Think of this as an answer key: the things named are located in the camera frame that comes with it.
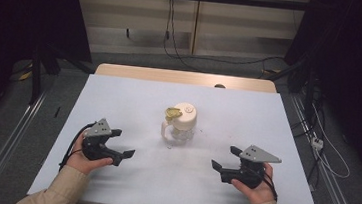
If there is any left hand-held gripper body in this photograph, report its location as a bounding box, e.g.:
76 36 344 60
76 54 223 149
79 116 127 168

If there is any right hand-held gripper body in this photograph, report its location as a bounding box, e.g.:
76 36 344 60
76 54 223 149
218 141 284 193

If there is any cream-lidded glass food chopper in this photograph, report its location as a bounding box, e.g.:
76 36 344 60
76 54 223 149
159 99 200 148

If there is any person's right hand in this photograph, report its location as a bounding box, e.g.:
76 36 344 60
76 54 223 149
228 158 280 204

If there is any person's left hand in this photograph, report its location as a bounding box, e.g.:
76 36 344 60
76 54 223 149
65 132 116 179

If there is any white table sheet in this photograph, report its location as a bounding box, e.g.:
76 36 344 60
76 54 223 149
26 68 334 204

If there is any yellowish crumpled piece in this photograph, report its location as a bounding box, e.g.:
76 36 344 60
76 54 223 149
163 106 184 123

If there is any wooden table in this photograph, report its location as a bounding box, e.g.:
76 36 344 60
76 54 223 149
94 62 279 94

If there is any white power strip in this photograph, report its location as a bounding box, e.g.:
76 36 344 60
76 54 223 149
310 137 325 152

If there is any black metal stand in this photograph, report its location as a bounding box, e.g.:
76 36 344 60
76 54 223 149
27 40 99 111

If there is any dark curtain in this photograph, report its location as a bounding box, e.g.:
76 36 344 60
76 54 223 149
272 0 362 193
0 0 98 161

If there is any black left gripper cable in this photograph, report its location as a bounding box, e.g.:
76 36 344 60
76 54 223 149
58 119 97 176

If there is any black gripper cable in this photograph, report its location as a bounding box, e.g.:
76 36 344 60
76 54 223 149
58 119 97 176
246 167 281 204

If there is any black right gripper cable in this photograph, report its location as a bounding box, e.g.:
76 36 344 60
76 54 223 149
246 167 281 204

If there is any aluminium floor rail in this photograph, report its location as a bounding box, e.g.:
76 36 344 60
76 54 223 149
280 93 362 204
0 87 49 204

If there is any black power cable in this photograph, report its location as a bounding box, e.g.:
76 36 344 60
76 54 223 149
165 0 290 72
160 0 211 74

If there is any white cable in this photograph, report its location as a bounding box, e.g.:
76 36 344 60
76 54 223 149
305 104 357 181

